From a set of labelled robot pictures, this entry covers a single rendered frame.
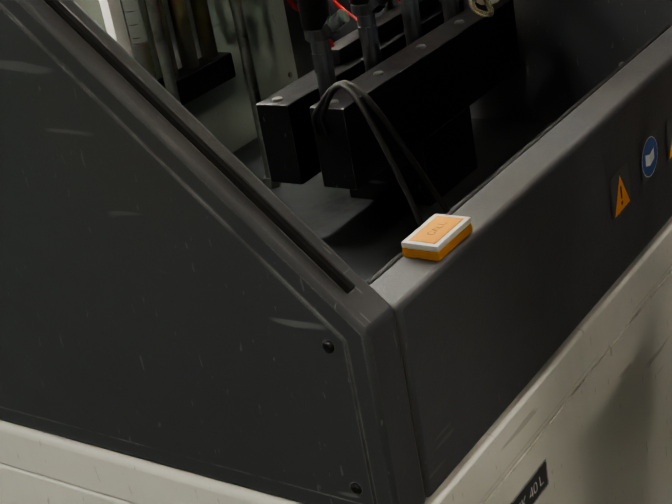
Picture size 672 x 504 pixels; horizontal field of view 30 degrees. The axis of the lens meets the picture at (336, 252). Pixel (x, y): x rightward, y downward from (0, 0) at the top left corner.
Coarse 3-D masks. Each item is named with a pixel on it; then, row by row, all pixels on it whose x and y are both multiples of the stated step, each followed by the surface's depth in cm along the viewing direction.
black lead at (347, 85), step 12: (336, 84) 105; (348, 84) 104; (324, 96) 108; (324, 108) 109; (360, 108) 102; (372, 108) 103; (312, 120) 112; (324, 120) 111; (372, 120) 102; (384, 120) 103; (396, 132) 104; (384, 144) 102; (408, 156) 104; (396, 168) 102; (420, 168) 104; (408, 192) 102; (432, 192) 104; (444, 204) 104; (420, 216) 102
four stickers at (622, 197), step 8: (656, 136) 117; (648, 144) 116; (656, 144) 118; (648, 152) 116; (656, 152) 118; (648, 160) 116; (656, 160) 118; (624, 168) 112; (648, 168) 117; (656, 168) 118; (616, 176) 111; (624, 176) 112; (648, 176) 117; (616, 184) 111; (624, 184) 112; (616, 192) 111; (624, 192) 112; (616, 200) 111; (624, 200) 113; (616, 208) 111; (624, 208) 113; (616, 216) 112
